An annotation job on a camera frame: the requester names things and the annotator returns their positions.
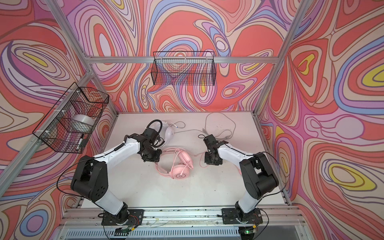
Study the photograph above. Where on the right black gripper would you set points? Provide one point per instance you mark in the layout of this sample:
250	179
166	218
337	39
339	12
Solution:
208	162

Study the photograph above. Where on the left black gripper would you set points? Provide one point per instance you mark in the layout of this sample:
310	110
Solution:
156	158

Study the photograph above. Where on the pink cat-ear headphones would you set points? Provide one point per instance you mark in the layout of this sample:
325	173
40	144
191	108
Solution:
182	164

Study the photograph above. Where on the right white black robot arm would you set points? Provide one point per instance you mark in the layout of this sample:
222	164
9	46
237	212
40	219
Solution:
258	175

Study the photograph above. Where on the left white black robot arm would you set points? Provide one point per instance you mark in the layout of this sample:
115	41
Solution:
91	179

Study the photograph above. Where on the white headphones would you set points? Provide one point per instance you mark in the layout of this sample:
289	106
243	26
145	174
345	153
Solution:
166	134

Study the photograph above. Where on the white tape roll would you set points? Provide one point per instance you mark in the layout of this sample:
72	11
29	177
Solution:
82	123

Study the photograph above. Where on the black marker in basket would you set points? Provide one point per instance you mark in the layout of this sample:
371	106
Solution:
82	143

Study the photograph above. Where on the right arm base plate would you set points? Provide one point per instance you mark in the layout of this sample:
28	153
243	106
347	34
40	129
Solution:
231	216

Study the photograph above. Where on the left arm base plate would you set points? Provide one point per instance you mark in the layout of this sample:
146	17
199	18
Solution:
130	218

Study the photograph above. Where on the black wire basket left wall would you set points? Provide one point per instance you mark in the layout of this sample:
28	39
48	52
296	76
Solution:
57	133

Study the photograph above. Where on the black wire basket wall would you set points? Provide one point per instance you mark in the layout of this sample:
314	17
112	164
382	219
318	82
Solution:
184	68
57	133

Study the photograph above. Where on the black wire basket back wall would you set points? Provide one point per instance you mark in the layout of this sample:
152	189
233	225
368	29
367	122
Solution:
184	68

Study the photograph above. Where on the aluminium front rail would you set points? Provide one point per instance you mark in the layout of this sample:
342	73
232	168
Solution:
205	216

